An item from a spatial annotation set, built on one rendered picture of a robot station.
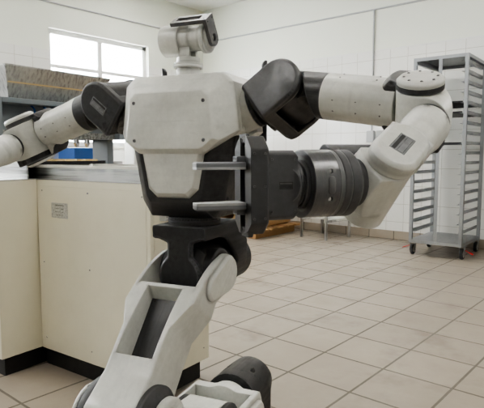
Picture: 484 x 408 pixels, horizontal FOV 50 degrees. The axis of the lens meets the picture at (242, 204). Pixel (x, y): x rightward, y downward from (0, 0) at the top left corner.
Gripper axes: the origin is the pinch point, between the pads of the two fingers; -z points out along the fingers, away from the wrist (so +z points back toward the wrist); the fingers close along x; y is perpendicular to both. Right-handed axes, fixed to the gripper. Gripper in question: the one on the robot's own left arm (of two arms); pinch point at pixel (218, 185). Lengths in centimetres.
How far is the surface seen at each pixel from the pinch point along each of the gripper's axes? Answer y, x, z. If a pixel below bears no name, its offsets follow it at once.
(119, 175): -142, -4, 8
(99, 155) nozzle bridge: -226, 4, 9
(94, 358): -155, -79, -2
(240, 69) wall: -619, 119, 240
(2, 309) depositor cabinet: -175, -60, -37
